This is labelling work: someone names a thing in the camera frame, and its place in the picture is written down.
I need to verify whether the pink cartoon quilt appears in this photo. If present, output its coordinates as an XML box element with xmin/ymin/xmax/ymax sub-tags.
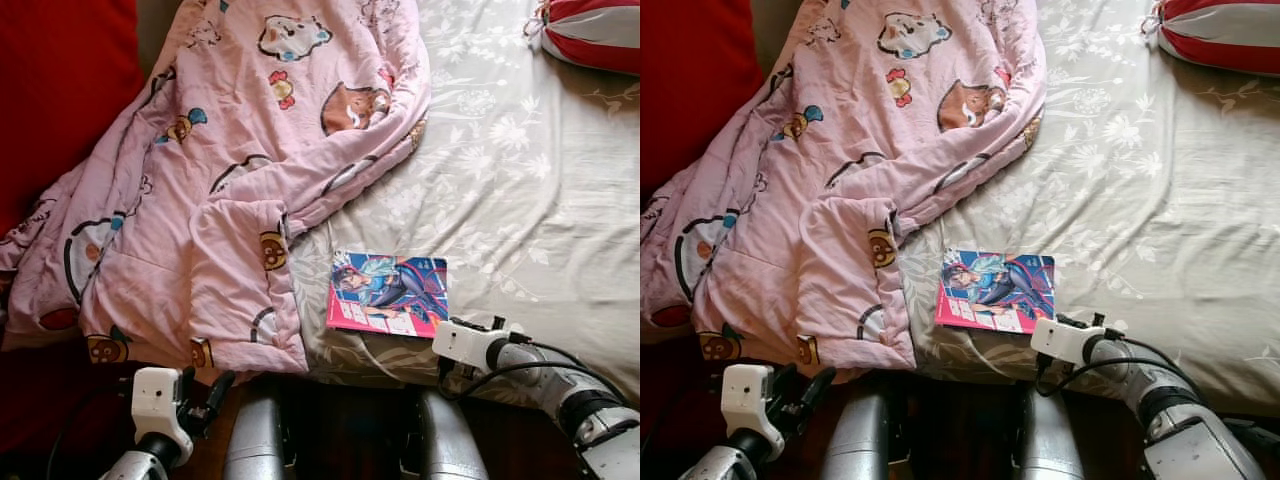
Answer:
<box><xmin>640</xmin><ymin>0</ymin><xmax>1049</xmax><ymax>386</ymax></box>
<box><xmin>0</xmin><ymin>0</ymin><xmax>433</xmax><ymax>379</ymax></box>

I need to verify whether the colourful comic book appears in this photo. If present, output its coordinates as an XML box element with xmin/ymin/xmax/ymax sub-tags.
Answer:
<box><xmin>325</xmin><ymin>250</ymin><xmax>450</xmax><ymax>340</ymax></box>
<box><xmin>934</xmin><ymin>247</ymin><xmax>1057</xmax><ymax>335</ymax></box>

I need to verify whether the silver robot left leg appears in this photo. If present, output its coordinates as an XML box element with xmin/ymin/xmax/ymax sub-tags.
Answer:
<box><xmin>221</xmin><ymin>385</ymin><xmax>298</xmax><ymax>480</ymax></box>
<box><xmin>818</xmin><ymin>390</ymin><xmax>898</xmax><ymax>480</ymax></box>

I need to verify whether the silver robot leg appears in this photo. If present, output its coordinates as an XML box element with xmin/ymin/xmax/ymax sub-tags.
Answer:
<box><xmin>403</xmin><ymin>388</ymin><xmax>491</xmax><ymax>480</ymax></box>
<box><xmin>221</xmin><ymin>385</ymin><xmax>298</xmax><ymax>480</ymax></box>
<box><xmin>1013</xmin><ymin>385</ymin><xmax>1089</xmax><ymax>480</ymax></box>
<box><xmin>818</xmin><ymin>390</ymin><xmax>898</xmax><ymax>480</ymax></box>

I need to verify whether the silver robot right leg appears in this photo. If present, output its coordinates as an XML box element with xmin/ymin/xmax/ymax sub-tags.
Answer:
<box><xmin>1013</xmin><ymin>385</ymin><xmax>1089</xmax><ymax>480</ymax></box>
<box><xmin>403</xmin><ymin>388</ymin><xmax>491</xmax><ymax>480</ymax></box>

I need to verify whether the red cushion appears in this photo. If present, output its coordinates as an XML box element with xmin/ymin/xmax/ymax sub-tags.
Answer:
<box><xmin>0</xmin><ymin>0</ymin><xmax>143</xmax><ymax>236</ymax></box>
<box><xmin>640</xmin><ymin>0</ymin><xmax>766</xmax><ymax>201</ymax></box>

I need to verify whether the beige floral bed sheet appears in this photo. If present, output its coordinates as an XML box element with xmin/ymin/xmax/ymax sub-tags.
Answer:
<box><xmin>285</xmin><ymin>0</ymin><xmax>641</xmax><ymax>406</ymax></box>
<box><xmin>895</xmin><ymin>0</ymin><xmax>1280</xmax><ymax>419</ymax></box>

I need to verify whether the red white blue bolster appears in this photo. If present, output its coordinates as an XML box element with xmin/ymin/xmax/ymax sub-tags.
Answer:
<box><xmin>1143</xmin><ymin>0</ymin><xmax>1280</xmax><ymax>78</ymax></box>
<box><xmin>525</xmin><ymin>0</ymin><xmax>641</xmax><ymax>77</ymax></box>

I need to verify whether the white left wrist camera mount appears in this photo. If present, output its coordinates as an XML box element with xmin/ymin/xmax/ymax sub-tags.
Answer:
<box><xmin>131</xmin><ymin>366</ymin><xmax>194</xmax><ymax>447</ymax></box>
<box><xmin>719</xmin><ymin>364</ymin><xmax>778</xmax><ymax>443</ymax></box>

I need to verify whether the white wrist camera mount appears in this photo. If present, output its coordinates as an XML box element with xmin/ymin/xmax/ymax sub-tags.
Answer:
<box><xmin>1030</xmin><ymin>317</ymin><xmax>1109</xmax><ymax>367</ymax></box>
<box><xmin>431</xmin><ymin>318</ymin><xmax>513</xmax><ymax>377</ymax></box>
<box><xmin>719</xmin><ymin>364</ymin><xmax>778</xmax><ymax>443</ymax></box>
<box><xmin>131</xmin><ymin>366</ymin><xmax>194</xmax><ymax>447</ymax></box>

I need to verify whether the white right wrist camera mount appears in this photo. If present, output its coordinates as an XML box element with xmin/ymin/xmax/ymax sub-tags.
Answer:
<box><xmin>431</xmin><ymin>318</ymin><xmax>513</xmax><ymax>377</ymax></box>
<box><xmin>1030</xmin><ymin>317</ymin><xmax>1109</xmax><ymax>367</ymax></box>

